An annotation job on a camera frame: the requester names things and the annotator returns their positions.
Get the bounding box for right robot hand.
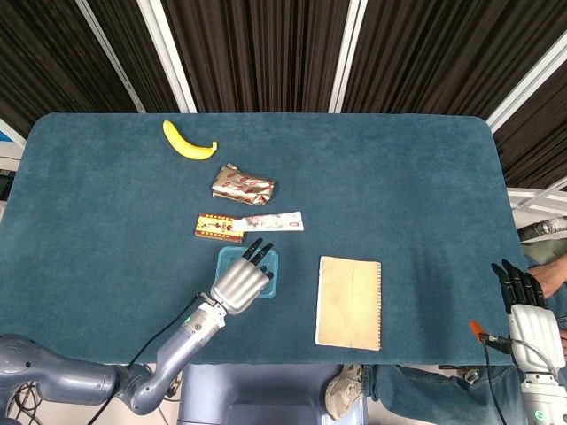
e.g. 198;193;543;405
469;259;566;377

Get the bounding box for bystander bare hand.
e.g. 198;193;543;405
529;260;567;298

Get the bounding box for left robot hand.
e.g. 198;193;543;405
210;237;276;316

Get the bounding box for teal container lid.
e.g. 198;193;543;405
216;245;280;301

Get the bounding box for olive green garment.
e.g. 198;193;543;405
522;241;567;267

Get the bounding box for red yellow cardboard box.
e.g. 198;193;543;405
194;212;247;243

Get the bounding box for white pink snack packet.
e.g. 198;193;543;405
231;211;306;233

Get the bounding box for gold foil snack packet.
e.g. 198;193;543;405
211;162;276;206

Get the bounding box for blue-grey robot torso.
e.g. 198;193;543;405
176;363;369;425

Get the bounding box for yellow spiral notebook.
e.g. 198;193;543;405
315;255;383;352

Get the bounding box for yellow banana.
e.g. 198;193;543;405
161;120;219;161

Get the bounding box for grey sneaker shoe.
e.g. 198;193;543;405
325;363;367;421

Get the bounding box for teal tablecloth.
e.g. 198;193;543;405
0;112;532;367

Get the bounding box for dark pleated curtain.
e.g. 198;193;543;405
0;0;567;191

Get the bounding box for silver flexible duct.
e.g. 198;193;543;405
517;219;567;243

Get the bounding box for black right hand cable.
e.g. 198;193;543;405
480;338;509;425

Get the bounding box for white metal frame rails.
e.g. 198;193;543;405
507;176;567;218

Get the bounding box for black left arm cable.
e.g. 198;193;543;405
86;294;200;425

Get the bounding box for white frame post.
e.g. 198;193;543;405
485;42;567;134
328;0;369;113
136;0;198;113
74;0;146;113

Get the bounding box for black floor cable bundle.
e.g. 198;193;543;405
0;380;45;425

